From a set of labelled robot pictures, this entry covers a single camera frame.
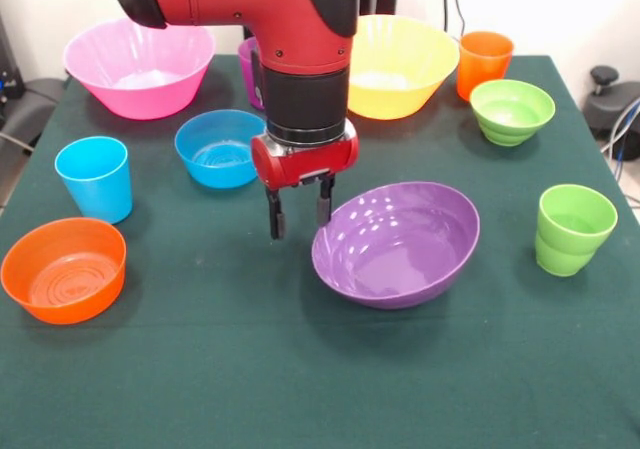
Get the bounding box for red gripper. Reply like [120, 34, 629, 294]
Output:
[249, 121, 360, 240]

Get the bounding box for purple plastic bowl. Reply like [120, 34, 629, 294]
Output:
[311, 181, 481, 311]

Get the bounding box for yellow plastic bowl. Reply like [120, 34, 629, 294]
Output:
[347, 14, 460, 121]

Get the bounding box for green plastic bowl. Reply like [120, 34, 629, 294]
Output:
[469, 79, 557, 147]

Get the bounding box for orange plastic bowl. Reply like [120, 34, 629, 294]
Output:
[0, 217, 128, 326]

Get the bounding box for blue plastic bowl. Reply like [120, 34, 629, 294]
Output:
[174, 109, 267, 190]

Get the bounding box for purple plastic cup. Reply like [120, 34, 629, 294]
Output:
[236, 37, 266, 111]

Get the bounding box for dark green tablecloth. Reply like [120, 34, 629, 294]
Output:
[0, 53, 640, 449]

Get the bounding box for pink plastic bowl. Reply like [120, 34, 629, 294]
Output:
[62, 18, 217, 121]

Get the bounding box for blue plastic cup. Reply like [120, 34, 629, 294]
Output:
[54, 136, 134, 225]

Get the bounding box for orange plastic cup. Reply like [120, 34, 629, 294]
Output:
[456, 31, 515, 101]

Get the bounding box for green plastic cup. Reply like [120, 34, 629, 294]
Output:
[534, 184, 619, 277]

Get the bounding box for grey chair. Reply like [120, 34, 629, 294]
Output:
[0, 76, 66, 155]

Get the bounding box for dark equipment box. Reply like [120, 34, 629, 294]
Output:
[0, 13, 26, 106]

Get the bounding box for blue and white cables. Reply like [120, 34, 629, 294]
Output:
[599, 96, 640, 180]

